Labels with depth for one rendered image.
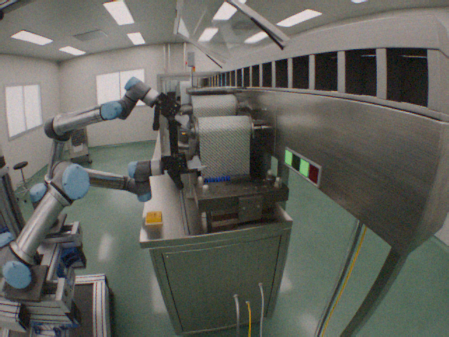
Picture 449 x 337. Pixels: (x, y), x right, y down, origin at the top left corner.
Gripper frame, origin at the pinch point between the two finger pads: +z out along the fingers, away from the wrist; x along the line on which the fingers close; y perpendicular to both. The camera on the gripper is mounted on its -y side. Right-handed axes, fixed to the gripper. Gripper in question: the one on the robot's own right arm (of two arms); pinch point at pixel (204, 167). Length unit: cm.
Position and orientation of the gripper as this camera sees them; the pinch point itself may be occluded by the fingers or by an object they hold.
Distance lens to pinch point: 108.2
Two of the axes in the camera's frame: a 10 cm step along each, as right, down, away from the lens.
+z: 9.7, -0.9, 2.1
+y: -0.1, -9.4, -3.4
